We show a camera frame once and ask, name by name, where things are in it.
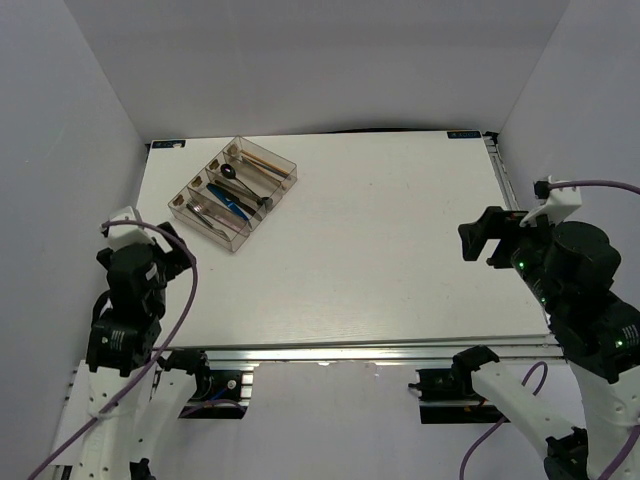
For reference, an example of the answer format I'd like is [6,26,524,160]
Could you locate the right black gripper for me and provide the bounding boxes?
[455,205,565,313]

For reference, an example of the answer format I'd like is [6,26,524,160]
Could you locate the pink handled fork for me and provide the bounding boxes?
[190,200,242,232]

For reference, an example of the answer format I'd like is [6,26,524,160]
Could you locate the blue knife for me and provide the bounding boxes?
[207,183,249,222]

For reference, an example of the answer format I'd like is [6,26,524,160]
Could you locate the black spoon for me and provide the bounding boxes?
[215,180,273,209]
[220,163,267,201]

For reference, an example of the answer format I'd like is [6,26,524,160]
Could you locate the grey chopstick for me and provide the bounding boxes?
[242,155,288,178]

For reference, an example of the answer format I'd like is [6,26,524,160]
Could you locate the orange black chopstick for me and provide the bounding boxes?
[241,150,284,170]

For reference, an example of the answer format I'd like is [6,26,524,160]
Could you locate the black knife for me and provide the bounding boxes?
[214,182,262,221]

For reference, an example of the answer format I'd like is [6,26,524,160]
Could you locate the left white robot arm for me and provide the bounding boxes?
[71,214,212,479]

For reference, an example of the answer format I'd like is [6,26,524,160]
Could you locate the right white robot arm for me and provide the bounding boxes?
[451,207,639,479]

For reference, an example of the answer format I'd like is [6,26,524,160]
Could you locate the clear compartment organizer tray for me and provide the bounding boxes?
[168,136,298,253]

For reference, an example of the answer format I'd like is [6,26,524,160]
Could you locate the right blue table sticker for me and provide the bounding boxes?
[446,130,483,140]

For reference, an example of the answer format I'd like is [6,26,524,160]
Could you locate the blue table sticker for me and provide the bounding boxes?
[446,130,483,140]
[151,139,186,149]

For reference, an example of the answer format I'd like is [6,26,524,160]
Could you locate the left blue table sticker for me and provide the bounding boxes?
[151,139,186,149]

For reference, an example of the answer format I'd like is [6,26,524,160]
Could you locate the white front cover board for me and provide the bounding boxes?
[47,358,626,480]

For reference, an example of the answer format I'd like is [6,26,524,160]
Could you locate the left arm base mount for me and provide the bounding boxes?
[180,369,253,420]

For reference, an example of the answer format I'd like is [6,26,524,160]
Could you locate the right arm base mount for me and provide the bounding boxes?
[408,368,502,425]

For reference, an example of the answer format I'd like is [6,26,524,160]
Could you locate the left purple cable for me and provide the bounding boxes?
[24,219,197,480]

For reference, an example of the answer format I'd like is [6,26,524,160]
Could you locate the purple cable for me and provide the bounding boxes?
[458,179,640,480]
[24,219,197,480]

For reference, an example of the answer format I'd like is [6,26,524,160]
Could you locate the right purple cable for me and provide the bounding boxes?
[458,179,640,480]

